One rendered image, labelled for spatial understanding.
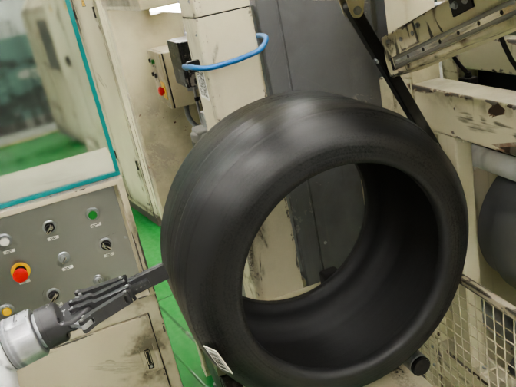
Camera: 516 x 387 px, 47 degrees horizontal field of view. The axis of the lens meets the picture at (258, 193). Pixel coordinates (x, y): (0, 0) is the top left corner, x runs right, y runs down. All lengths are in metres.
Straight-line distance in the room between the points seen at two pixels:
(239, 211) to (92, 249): 0.87
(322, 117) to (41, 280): 1.06
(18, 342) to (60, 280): 0.73
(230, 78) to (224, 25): 0.11
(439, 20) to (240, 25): 0.41
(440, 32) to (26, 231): 1.18
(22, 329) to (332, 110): 0.64
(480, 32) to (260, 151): 0.44
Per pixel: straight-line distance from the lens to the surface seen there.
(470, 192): 1.66
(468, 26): 1.15
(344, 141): 1.02
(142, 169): 4.53
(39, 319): 1.11
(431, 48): 1.25
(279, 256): 1.49
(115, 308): 1.08
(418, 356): 1.33
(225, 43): 1.33
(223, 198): 0.99
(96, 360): 1.89
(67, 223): 1.75
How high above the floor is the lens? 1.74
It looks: 21 degrees down
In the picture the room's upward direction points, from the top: 12 degrees counter-clockwise
